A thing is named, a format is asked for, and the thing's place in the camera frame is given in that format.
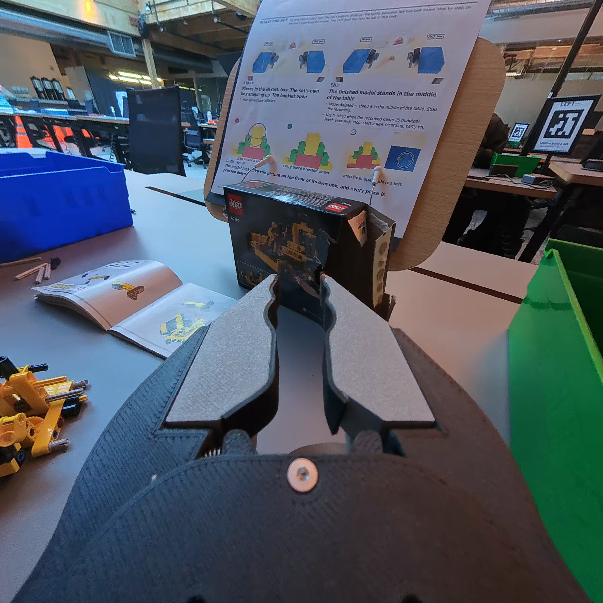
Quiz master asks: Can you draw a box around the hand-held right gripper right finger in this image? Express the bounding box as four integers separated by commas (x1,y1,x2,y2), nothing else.
321,275,437,448

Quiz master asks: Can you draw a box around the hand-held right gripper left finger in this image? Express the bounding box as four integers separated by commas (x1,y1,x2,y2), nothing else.
164,273,281,439

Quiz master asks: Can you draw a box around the lego instruction booklet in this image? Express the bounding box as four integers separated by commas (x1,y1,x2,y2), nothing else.
32,260,238,359

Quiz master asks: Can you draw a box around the blue plastic bin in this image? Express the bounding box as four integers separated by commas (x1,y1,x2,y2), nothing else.
0,148,134,264

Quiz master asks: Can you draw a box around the black lego set box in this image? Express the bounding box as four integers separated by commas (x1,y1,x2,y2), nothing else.
222,180,397,326

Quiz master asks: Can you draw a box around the yellow lego bulldozer model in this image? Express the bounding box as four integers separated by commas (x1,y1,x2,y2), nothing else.
0,356,90,479

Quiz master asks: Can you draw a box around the green plastic bin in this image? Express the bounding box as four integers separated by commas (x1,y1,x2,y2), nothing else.
508,238,603,603
489,152,542,178

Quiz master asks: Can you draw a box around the wooden document stand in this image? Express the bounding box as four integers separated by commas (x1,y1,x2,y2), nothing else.
204,37,507,272

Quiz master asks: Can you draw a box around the black office chair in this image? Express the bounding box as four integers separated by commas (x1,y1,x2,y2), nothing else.
126,86,187,176
183,111,213,168

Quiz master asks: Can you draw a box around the printed instruction sheet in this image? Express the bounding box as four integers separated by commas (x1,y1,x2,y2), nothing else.
210,0,486,241

